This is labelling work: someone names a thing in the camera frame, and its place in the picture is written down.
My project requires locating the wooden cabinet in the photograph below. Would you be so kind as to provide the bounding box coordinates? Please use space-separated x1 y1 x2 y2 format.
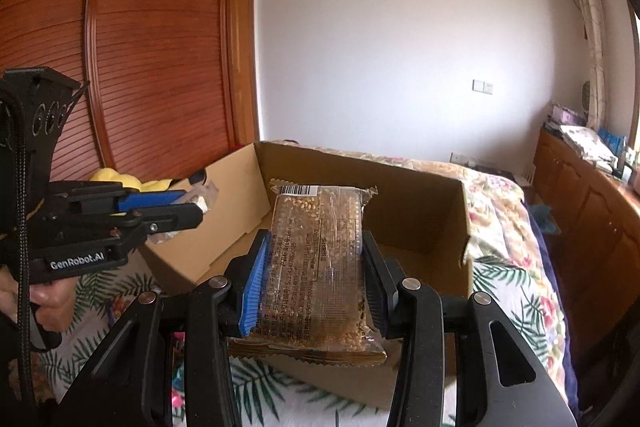
532 127 640 358

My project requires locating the floral quilt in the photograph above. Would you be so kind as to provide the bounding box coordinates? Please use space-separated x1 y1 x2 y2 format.
312 147 571 408

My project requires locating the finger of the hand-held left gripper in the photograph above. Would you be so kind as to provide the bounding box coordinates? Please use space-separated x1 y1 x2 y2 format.
117 188 208 214
116 202 205 234

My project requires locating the wooden door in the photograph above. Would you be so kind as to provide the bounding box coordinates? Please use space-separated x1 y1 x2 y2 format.
230 0 262 152

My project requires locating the wooden slatted wardrobe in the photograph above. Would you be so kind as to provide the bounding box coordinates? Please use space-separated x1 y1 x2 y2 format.
0 0 236 188

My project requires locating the leaf print bed sheet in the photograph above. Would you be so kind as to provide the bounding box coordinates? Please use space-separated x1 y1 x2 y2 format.
37 257 551 427

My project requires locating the teal cloth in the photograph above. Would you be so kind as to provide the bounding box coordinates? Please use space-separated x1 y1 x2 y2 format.
531 204 558 235

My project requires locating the patterned curtain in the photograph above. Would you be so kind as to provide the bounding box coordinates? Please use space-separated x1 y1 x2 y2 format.
560 0 608 132

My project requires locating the folded floral cloth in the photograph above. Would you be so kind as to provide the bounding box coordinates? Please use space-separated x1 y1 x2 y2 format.
560 124 618 168

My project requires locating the brown cardboard box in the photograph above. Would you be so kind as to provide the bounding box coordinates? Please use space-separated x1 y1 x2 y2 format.
137 139 476 413

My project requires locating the yellow plush toy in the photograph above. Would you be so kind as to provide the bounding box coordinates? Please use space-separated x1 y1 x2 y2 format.
90 168 211 196

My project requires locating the window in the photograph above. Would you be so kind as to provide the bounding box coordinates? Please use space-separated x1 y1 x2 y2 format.
627 2 640 158

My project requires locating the clear pastry packet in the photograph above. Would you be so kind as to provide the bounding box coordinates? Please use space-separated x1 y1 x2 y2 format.
150 179 221 248

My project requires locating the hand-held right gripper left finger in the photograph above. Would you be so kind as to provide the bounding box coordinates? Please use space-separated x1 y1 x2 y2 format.
50 229 272 427

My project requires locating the person's left hand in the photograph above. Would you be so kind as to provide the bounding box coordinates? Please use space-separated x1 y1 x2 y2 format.
0 268 77 334

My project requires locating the navy bed sheet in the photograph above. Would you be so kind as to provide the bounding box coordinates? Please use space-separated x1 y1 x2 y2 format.
525 202 583 418

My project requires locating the purple box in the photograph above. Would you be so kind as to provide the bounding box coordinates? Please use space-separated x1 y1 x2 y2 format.
547 102 586 128

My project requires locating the grain bar packet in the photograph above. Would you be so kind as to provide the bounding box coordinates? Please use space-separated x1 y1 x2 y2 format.
227 177 388 365

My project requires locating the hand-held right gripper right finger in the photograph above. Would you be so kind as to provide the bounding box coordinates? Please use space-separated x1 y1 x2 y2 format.
361 231 576 427

